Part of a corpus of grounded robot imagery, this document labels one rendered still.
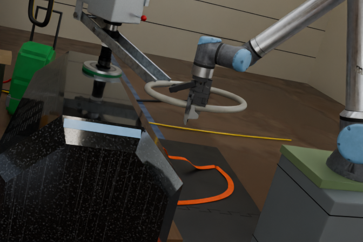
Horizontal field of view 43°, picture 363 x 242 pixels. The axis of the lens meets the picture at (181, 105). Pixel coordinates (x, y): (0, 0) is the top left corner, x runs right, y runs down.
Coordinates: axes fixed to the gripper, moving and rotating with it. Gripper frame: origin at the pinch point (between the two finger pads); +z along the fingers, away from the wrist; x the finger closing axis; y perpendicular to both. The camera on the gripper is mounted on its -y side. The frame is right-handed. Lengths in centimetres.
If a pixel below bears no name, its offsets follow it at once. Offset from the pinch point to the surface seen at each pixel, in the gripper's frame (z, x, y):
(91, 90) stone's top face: 3, 18, -49
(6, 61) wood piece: 5, 32, -101
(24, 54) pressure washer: 29, 156, -153
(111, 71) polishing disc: 0, 51, -50
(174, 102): -6.5, -0.7, -6.1
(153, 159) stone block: 17.5, -9.7, -8.0
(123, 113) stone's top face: 4.6, -0.3, -26.9
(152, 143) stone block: 11.8, -7.3, -10.3
